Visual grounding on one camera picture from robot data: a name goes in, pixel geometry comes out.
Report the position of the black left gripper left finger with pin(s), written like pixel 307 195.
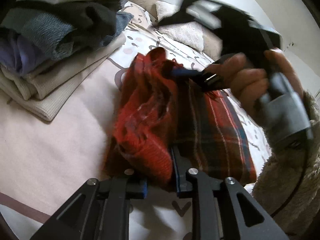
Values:
pixel 97 210

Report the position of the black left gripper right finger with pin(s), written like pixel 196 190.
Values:
pixel 221 209

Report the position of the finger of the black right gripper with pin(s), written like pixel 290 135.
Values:
pixel 191 74

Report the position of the red plaid tasselled scarf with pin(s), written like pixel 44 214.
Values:
pixel 159 111

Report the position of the pile of folded clothes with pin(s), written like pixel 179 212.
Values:
pixel 48 47

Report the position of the person's right hand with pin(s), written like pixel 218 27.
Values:
pixel 249 84

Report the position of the fluffy white pillow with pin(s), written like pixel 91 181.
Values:
pixel 190 34

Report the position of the beige fleece sleeve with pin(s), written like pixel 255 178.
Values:
pixel 281 174

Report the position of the white cartoon print bedsheet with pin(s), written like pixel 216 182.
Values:
pixel 44 162

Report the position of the beige upholstered headboard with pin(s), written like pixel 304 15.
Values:
pixel 148 5

